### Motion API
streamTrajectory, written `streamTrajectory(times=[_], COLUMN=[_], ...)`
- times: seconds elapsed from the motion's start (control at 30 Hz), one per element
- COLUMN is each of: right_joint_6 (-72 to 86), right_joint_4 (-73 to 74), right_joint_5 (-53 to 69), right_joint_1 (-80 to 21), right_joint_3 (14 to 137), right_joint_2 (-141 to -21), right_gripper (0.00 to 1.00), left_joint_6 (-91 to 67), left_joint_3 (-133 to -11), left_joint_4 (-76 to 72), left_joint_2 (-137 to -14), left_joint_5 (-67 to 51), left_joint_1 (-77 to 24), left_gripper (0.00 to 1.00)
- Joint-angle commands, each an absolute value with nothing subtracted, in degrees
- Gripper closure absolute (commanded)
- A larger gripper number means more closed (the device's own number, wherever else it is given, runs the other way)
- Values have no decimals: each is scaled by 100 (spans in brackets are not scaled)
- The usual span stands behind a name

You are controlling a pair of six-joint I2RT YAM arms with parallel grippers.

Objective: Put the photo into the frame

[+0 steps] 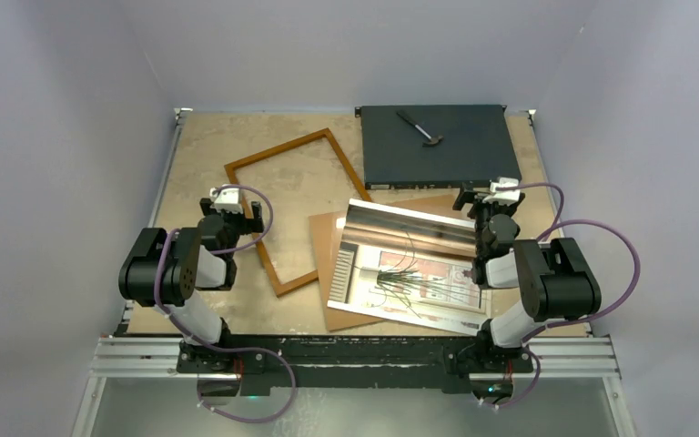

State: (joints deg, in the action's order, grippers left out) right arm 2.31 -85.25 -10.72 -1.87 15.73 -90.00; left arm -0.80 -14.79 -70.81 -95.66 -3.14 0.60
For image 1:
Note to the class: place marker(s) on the glossy plant photo print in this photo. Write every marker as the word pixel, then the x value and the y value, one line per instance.
pixel 407 266

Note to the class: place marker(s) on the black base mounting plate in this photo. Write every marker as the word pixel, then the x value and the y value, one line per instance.
pixel 263 362

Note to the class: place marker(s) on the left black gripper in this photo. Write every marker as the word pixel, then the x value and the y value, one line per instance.
pixel 248 225

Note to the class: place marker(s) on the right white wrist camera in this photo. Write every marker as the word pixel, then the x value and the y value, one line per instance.
pixel 502 188

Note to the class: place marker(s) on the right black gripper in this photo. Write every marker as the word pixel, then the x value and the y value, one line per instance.
pixel 468 196

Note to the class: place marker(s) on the brown cardboard backing board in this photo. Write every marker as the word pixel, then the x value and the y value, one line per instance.
pixel 325 241

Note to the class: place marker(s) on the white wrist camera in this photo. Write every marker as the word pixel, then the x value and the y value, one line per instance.
pixel 226 199
pixel 502 188

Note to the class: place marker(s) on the dark flat equipment case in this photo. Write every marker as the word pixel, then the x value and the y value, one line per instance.
pixel 476 148

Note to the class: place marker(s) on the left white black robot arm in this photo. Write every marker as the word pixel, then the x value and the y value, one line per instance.
pixel 167 271

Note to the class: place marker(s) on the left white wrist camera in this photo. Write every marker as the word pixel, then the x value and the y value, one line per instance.
pixel 226 199

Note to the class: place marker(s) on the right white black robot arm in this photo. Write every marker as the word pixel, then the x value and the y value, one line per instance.
pixel 554 279

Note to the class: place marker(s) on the small black handled hammer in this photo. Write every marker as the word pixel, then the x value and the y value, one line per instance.
pixel 429 140

